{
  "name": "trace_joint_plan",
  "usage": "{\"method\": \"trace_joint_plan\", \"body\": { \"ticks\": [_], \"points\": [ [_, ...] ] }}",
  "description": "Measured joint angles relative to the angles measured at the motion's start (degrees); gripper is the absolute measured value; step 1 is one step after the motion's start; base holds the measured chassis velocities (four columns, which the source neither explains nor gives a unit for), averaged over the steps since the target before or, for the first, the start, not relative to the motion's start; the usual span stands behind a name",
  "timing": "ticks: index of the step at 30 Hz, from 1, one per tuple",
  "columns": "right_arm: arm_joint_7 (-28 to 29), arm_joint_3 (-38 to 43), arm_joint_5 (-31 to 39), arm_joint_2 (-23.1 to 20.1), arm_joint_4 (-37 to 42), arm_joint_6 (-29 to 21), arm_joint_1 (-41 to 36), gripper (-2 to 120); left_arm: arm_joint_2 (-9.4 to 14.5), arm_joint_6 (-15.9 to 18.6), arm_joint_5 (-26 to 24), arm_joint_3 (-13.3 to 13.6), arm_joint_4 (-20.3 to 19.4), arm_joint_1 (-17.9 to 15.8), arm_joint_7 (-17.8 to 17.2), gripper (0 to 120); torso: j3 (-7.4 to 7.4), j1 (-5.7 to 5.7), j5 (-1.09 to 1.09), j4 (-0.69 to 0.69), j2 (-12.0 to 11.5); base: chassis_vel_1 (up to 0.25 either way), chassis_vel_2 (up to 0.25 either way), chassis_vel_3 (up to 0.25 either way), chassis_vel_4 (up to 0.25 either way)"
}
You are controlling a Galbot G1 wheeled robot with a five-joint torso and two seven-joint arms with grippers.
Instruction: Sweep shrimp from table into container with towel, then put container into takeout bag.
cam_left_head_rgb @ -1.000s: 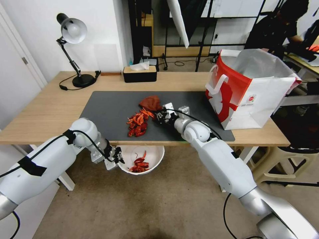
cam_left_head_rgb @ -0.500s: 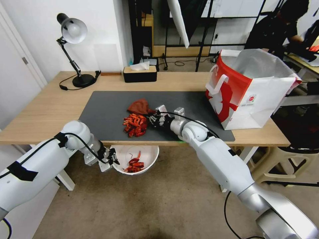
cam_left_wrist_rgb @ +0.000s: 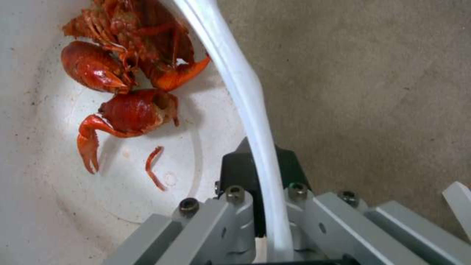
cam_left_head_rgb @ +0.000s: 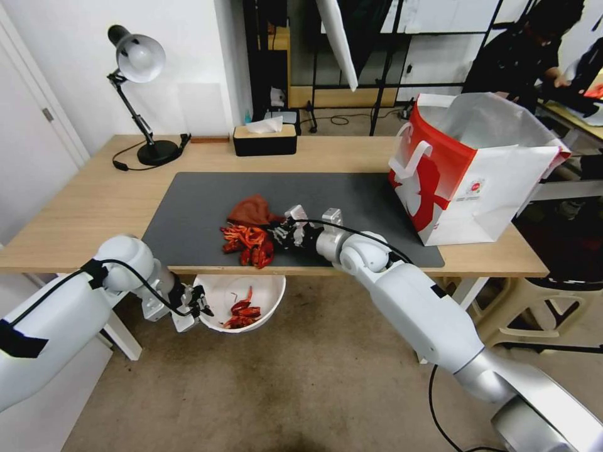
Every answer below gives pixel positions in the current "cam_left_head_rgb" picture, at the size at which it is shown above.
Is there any black tissue box wooden lid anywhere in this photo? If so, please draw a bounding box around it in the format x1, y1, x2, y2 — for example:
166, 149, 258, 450
232, 124, 299, 158

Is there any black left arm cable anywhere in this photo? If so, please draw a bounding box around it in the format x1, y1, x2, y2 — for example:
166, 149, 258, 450
0, 259, 211, 331

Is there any black floor cable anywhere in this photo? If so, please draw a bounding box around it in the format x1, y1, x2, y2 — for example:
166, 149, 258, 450
329, 109, 407, 127

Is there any black desk lamp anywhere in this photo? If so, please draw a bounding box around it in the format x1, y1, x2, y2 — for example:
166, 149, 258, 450
106, 24, 183, 166

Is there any red and white takeout bag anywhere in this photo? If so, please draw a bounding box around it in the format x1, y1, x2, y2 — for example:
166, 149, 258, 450
388, 92, 572, 247

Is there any black lamp power cable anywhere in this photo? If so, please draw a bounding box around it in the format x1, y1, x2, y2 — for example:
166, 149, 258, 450
112, 133, 192, 172

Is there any white round bowl container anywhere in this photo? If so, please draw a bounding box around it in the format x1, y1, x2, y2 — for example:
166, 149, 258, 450
192, 274, 287, 335

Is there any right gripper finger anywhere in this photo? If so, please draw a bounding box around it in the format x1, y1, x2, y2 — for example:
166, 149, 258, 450
266, 229, 302, 249
267, 214, 302, 234

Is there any wooden cabinet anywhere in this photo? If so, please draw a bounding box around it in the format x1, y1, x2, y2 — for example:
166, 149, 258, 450
258, 26, 291, 110

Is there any white flat router box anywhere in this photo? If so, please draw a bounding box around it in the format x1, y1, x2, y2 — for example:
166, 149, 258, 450
263, 109, 302, 127

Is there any dark grey table mat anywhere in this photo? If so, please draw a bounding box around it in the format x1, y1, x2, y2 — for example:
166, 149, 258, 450
142, 171, 445, 276

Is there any person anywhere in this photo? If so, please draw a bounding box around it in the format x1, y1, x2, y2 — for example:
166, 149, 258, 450
460, 0, 581, 115

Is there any white tissue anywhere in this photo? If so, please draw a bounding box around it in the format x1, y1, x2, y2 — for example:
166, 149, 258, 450
244, 116, 284, 135

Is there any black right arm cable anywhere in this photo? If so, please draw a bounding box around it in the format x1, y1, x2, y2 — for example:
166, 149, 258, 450
295, 217, 496, 452

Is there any black metal shelf frame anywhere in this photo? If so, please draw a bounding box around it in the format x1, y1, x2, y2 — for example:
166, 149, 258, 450
242, 0, 505, 137

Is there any white leaning panel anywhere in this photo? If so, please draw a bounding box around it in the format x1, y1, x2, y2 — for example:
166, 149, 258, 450
314, 0, 361, 93

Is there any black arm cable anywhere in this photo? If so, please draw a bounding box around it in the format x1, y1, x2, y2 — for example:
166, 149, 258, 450
295, 217, 496, 452
0, 259, 211, 331

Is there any reddish brown towel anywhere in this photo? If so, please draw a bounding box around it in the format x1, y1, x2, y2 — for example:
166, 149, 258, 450
227, 193, 286, 227

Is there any beige plastic stool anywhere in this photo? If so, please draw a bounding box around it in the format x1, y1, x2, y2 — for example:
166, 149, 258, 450
470, 276, 603, 355

